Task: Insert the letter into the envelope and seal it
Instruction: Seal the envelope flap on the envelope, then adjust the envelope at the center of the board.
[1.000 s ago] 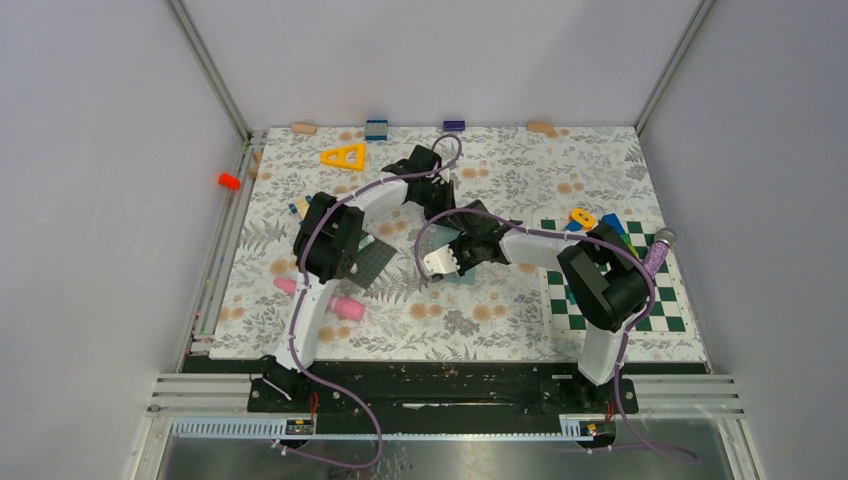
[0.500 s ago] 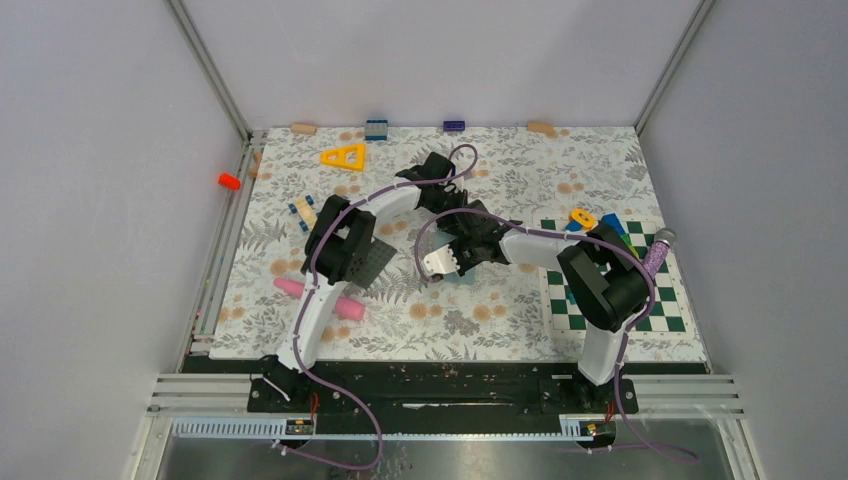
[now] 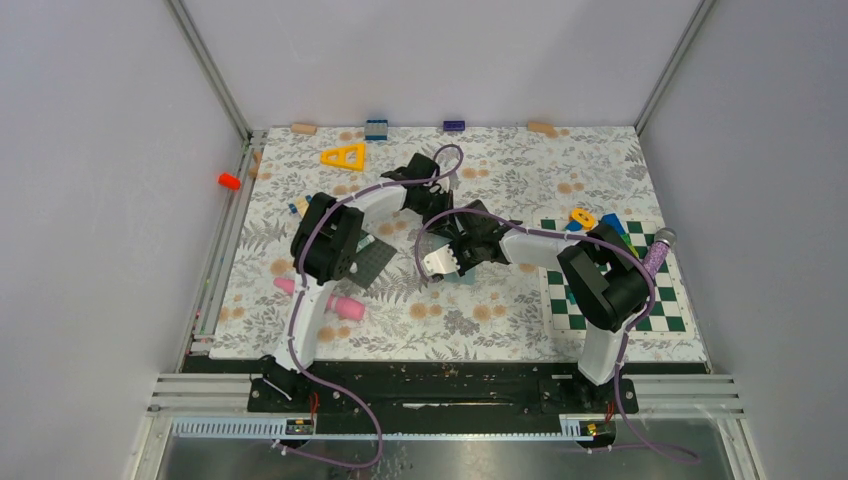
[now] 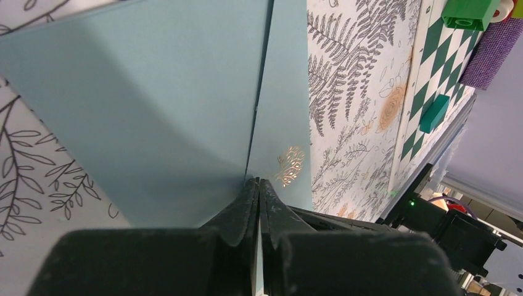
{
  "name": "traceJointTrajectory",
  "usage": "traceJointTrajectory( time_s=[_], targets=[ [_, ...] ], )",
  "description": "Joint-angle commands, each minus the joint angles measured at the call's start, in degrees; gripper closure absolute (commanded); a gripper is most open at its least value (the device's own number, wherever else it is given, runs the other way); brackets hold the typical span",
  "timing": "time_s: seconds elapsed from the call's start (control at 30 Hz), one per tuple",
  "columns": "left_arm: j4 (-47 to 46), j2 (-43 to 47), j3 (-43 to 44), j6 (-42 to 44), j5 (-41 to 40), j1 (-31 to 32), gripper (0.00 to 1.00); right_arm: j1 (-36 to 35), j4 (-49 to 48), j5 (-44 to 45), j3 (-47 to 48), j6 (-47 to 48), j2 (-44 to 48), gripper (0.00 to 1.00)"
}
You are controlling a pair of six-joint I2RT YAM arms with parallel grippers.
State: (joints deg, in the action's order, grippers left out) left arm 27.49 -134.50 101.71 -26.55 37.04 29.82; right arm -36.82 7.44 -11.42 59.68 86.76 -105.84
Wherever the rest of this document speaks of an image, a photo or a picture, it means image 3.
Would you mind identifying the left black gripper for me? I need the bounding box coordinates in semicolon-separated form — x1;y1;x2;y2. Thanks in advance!
410;190;460;241

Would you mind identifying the light blue envelope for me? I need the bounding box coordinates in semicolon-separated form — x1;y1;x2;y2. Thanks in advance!
443;269;476;285

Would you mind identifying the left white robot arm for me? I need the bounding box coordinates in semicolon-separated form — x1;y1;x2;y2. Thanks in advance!
273;150;464;372

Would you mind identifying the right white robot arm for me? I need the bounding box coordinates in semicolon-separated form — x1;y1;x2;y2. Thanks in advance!
450;208;656;412

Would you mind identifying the floral table mat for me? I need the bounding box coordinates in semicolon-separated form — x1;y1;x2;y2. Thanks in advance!
210;127;661;362

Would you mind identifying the grey lego baseplate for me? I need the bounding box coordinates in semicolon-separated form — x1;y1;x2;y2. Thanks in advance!
346;236;397;289

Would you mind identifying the yellow triangle toy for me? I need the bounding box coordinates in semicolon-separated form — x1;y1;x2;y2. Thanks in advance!
320;143;366;172

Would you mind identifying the blue lego brick stack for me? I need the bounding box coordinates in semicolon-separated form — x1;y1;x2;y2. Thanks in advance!
363;119;389;141

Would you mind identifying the dark purple lego brick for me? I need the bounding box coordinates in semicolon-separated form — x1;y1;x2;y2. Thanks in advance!
442;120;466;132

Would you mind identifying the blue green lego block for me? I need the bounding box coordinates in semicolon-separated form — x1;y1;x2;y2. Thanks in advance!
565;221;584;232

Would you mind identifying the green white chessboard mat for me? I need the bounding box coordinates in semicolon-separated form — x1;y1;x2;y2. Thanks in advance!
539;216;694;341

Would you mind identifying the wooden toy car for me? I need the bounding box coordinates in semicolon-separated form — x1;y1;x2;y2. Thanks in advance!
288;195;312;218

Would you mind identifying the left wooden cylinder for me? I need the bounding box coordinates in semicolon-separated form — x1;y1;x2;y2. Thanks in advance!
290;123;318;136

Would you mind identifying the wooden cylinder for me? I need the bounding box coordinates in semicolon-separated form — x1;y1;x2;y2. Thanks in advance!
526;121;559;138
290;123;318;136

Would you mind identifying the right wooden cylinder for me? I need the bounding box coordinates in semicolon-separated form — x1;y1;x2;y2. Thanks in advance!
526;121;559;138

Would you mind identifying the rainbow lego brick stack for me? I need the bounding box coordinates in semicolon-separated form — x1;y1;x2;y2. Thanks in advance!
601;213;639;257

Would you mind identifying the orange red cap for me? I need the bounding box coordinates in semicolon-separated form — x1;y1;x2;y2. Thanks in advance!
217;173;242;191

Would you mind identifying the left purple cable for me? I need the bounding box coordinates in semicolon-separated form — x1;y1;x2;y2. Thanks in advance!
286;143;465;472

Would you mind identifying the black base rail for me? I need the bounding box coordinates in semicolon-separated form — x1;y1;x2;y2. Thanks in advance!
246;357;710;435

